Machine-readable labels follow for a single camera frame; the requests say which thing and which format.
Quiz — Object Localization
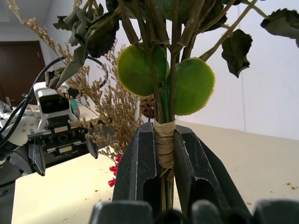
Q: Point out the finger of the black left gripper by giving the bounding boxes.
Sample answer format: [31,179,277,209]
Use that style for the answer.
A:
[28,139,47,177]
[85,137,99,160]

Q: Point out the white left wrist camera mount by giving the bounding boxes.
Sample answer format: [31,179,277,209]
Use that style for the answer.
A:
[33,81,78,132]

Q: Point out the dark brown door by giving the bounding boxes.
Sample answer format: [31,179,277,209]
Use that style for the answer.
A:
[0,41,46,106]

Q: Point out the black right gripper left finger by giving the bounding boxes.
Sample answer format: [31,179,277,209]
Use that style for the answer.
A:
[112,122,162,211]

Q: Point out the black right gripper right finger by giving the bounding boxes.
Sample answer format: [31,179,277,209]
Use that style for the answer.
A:
[173,124,254,218]

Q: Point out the green leafy flower bouquet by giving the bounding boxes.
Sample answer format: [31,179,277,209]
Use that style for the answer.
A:
[45,0,299,213]

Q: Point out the small teal and red object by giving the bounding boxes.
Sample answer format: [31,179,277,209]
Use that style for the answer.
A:
[70,98,80,117]

